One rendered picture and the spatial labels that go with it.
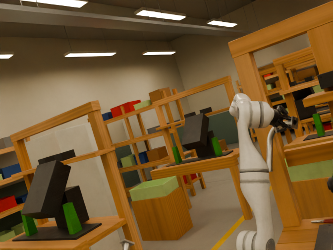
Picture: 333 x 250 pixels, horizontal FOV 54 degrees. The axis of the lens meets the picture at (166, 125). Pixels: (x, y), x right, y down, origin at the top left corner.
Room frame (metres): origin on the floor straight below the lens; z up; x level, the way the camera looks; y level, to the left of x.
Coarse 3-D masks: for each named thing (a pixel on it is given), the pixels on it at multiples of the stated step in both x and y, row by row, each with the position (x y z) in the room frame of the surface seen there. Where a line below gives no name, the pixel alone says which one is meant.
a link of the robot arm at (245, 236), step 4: (240, 232) 1.04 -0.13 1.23; (244, 232) 1.03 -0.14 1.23; (248, 232) 1.02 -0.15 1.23; (252, 232) 1.01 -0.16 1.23; (256, 232) 1.01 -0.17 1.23; (240, 236) 1.02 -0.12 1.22; (244, 236) 1.01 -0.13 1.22; (248, 236) 1.00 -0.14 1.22; (252, 236) 0.99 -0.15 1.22; (236, 240) 1.02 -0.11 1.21; (240, 240) 1.01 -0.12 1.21; (244, 240) 1.00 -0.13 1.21; (248, 240) 0.99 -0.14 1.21; (236, 244) 1.02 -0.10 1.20; (240, 244) 1.00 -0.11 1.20; (244, 244) 0.99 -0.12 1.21; (248, 244) 0.99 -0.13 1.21; (236, 248) 1.02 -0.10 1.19; (240, 248) 1.00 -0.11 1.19; (244, 248) 0.99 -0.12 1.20; (248, 248) 0.98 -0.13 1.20
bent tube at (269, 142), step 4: (292, 116) 1.54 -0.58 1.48; (292, 120) 1.53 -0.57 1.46; (296, 120) 1.55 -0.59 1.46; (288, 124) 1.56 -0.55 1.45; (292, 124) 1.53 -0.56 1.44; (296, 124) 1.55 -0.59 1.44; (272, 128) 1.64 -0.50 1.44; (296, 128) 1.54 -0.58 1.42; (272, 132) 1.63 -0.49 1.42; (268, 136) 1.65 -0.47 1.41; (272, 136) 1.64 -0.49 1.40; (268, 140) 1.64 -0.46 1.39; (272, 140) 1.64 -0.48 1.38; (268, 144) 1.63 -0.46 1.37; (272, 144) 1.63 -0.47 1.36; (268, 148) 1.63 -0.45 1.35; (272, 148) 1.63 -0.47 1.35; (268, 152) 1.62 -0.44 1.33; (272, 152) 1.62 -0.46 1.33; (268, 156) 1.61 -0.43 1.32; (272, 156) 1.61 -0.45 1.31; (268, 160) 1.61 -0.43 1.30; (272, 160) 1.61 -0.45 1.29; (268, 164) 1.60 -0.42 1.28; (272, 164) 1.60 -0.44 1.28; (272, 168) 1.60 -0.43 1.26
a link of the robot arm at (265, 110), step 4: (240, 100) 1.31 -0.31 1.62; (244, 100) 1.28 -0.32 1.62; (248, 100) 1.29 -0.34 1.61; (236, 104) 1.31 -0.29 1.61; (260, 104) 1.08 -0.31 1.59; (264, 104) 1.08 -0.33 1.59; (268, 104) 1.08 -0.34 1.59; (236, 108) 1.29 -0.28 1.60; (260, 108) 1.07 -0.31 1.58; (264, 108) 1.07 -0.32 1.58; (268, 108) 1.07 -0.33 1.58; (264, 112) 1.07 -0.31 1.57; (268, 112) 1.07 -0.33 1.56; (264, 116) 1.06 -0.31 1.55; (268, 116) 1.06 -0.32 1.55; (260, 120) 1.07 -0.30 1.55; (264, 120) 1.07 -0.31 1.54; (268, 120) 1.07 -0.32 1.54; (260, 124) 1.08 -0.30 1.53; (264, 124) 1.08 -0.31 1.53; (268, 124) 1.08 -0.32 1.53
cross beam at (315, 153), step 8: (312, 144) 1.79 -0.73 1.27; (320, 144) 1.73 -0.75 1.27; (328, 144) 1.71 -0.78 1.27; (288, 152) 1.82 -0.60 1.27; (296, 152) 1.79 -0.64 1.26; (304, 152) 1.77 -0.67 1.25; (312, 152) 1.75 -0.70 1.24; (320, 152) 1.73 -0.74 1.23; (328, 152) 1.72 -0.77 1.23; (288, 160) 1.82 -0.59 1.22; (296, 160) 1.80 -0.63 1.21; (304, 160) 1.78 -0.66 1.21; (312, 160) 1.76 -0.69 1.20; (320, 160) 1.74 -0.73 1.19
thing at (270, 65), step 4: (268, 64) 11.31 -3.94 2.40; (272, 64) 11.23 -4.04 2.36; (260, 68) 11.49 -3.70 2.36; (264, 68) 11.41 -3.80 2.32; (268, 68) 11.33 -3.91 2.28; (276, 76) 11.22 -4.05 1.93; (268, 80) 11.40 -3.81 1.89; (272, 80) 11.32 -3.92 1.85; (276, 80) 11.24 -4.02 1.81; (268, 84) 11.42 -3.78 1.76
